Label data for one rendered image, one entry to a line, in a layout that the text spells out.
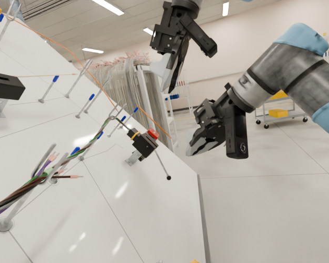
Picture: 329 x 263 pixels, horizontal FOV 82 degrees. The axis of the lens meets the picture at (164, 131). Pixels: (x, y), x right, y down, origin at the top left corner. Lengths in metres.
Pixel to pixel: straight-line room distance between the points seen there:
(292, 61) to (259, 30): 8.42
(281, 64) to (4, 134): 0.50
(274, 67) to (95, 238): 0.42
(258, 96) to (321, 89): 0.10
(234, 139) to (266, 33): 8.47
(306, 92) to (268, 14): 8.58
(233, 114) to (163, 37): 0.25
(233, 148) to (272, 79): 0.15
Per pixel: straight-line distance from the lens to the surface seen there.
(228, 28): 8.74
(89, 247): 0.36
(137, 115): 1.24
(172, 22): 0.54
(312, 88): 0.39
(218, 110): 0.47
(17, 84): 0.44
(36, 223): 0.34
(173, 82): 0.55
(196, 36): 0.50
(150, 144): 0.52
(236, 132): 0.42
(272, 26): 8.90
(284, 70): 0.40
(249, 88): 0.41
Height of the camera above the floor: 1.30
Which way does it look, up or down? 14 degrees down
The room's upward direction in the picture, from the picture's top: 12 degrees counter-clockwise
